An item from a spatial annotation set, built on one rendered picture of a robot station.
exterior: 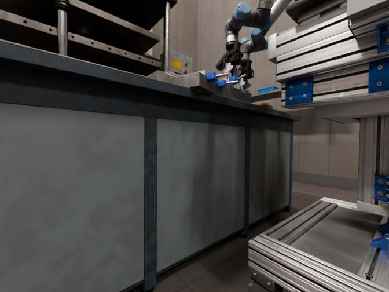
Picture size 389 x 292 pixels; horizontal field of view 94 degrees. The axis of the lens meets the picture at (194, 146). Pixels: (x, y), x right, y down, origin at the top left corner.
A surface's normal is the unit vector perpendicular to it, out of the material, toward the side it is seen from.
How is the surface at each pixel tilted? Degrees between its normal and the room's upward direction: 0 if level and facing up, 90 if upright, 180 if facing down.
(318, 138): 90
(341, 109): 90
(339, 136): 90
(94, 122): 90
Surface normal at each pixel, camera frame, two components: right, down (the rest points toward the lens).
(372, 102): -0.77, 0.01
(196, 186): 0.65, 0.03
